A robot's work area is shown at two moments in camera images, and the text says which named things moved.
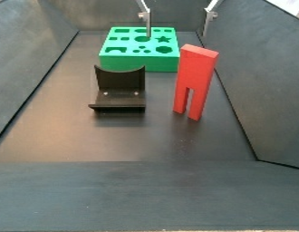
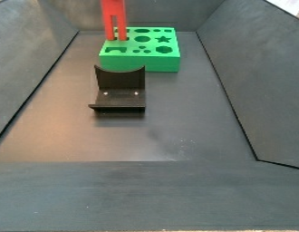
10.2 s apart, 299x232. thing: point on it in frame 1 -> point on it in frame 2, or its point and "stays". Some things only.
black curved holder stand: (121, 91) stays
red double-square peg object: (196, 70) -> (115, 7)
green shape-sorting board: (129, 50) stays
